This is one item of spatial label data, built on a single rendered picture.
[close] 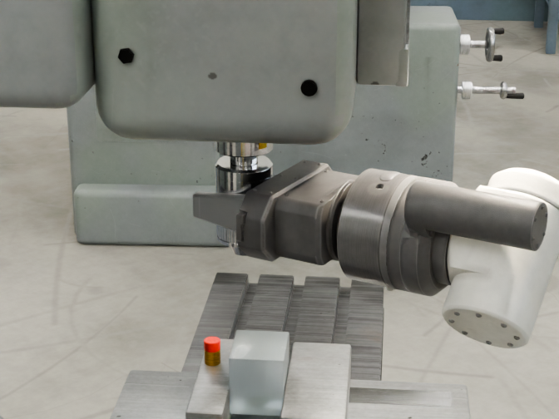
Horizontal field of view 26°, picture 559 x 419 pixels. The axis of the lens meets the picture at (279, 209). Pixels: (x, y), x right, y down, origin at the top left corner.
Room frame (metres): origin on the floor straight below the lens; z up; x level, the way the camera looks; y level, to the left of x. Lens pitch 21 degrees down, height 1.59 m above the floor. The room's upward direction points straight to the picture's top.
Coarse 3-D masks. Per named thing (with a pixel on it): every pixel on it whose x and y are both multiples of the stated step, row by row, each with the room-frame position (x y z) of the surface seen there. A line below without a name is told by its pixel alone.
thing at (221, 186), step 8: (216, 176) 0.92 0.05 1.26; (272, 176) 0.93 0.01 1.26; (216, 184) 0.92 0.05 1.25; (224, 184) 0.91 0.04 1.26; (232, 184) 0.91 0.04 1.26; (240, 184) 0.91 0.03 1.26; (248, 184) 0.91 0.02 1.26; (256, 184) 0.91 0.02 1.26; (216, 192) 0.92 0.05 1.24; (224, 192) 0.91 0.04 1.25; (232, 192) 0.91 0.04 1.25; (240, 192) 0.91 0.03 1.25; (216, 224) 0.93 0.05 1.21; (216, 232) 0.93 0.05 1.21; (224, 232) 0.92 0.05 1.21; (232, 232) 0.91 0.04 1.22; (224, 240) 0.92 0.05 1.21; (232, 240) 0.91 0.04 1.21
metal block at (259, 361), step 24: (240, 336) 1.05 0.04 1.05; (264, 336) 1.05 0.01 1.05; (288, 336) 1.05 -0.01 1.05; (240, 360) 1.00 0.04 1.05; (264, 360) 1.00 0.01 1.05; (288, 360) 1.05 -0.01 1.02; (240, 384) 1.00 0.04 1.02; (264, 384) 1.00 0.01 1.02; (240, 408) 1.00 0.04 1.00; (264, 408) 1.00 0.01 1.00
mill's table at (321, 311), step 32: (224, 288) 1.47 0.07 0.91; (256, 288) 1.47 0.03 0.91; (288, 288) 1.47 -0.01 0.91; (320, 288) 1.47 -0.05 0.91; (352, 288) 1.47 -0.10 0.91; (224, 320) 1.37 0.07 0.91; (256, 320) 1.37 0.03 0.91; (288, 320) 1.40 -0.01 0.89; (320, 320) 1.37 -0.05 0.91; (352, 320) 1.37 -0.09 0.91; (192, 352) 1.29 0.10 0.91; (352, 352) 1.29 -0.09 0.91
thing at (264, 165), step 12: (228, 156) 0.94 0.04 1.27; (264, 156) 0.94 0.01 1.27; (216, 168) 0.92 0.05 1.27; (228, 168) 0.92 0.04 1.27; (240, 168) 0.92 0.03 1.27; (252, 168) 0.92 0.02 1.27; (264, 168) 0.92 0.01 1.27; (228, 180) 0.91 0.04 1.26; (240, 180) 0.91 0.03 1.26; (252, 180) 0.91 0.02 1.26
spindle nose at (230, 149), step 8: (216, 144) 0.92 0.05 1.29; (224, 144) 0.91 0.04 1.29; (232, 144) 0.91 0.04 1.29; (240, 144) 0.91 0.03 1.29; (248, 144) 0.91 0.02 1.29; (256, 144) 0.91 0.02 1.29; (272, 144) 0.93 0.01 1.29; (224, 152) 0.91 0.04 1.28; (232, 152) 0.91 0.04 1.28; (240, 152) 0.91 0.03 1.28; (248, 152) 0.91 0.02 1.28; (256, 152) 0.91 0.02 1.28; (264, 152) 0.92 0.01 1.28
